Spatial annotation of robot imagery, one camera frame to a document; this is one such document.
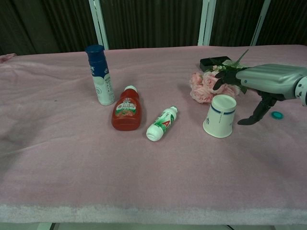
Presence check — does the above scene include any white paper cup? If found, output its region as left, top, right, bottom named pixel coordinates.
left=202, top=94, right=237, bottom=139

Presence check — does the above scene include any red ketchup bottle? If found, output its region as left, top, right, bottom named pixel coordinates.
left=111, top=85, right=142, bottom=131

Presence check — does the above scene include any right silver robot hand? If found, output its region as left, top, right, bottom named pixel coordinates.
left=235, top=63, right=307, bottom=126

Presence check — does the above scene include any black rectangular box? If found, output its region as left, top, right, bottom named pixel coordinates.
left=199, top=56, right=232, bottom=72

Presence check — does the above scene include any pink tablecloth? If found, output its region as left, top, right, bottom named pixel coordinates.
left=0, top=44, right=307, bottom=225

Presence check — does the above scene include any blue and white milk bottle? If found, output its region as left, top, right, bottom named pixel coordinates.
left=84, top=45, right=116, bottom=106

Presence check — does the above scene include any small white green drink bottle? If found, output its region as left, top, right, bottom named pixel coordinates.
left=146, top=106, right=178, bottom=142

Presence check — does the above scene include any pink artificial rose bouquet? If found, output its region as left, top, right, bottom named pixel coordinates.
left=189, top=49, right=250, bottom=104

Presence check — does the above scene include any white frame post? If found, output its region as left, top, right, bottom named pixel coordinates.
left=250, top=0, right=273, bottom=46
left=197, top=0, right=217, bottom=46
left=88, top=0, right=110, bottom=51

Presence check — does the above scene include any dark pleated curtain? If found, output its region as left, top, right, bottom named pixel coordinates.
left=0, top=0, right=307, bottom=56

